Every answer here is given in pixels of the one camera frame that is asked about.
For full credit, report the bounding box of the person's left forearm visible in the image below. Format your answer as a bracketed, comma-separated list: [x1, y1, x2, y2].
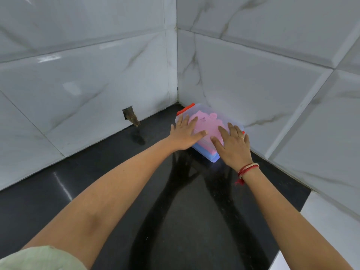
[21, 139, 176, 269]

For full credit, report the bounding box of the person's right forearm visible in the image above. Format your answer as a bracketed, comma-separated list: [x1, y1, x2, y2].
[243, 167, 354, 270]

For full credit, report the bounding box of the person's left hand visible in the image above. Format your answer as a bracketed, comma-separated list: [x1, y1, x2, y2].
[168, 114, 208, 152]

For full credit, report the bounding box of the red thread bracelet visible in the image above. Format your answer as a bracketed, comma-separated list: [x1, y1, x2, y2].
[234, 162, 260, 186]

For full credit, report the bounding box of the brown pipe stub in wall hole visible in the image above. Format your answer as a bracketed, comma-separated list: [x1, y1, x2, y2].
[122, 106, 141, 128]

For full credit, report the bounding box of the pale green shirt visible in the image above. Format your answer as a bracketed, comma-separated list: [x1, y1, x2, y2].
[0, 246, 88, 270]

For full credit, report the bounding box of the person's right hand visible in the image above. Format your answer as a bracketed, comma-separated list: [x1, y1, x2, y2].
[211, 122, 253, 171]

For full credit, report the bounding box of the clear plastic box lid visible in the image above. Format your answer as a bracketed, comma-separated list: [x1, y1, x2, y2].
[175, 102, 245, 138]

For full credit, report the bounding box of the clear plastic storage box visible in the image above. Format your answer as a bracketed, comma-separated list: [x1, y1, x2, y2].
[175, 102, 245, 164]

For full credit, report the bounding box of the blue silicone glove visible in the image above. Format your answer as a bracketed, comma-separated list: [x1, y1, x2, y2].
[192, 143, 220, 163]

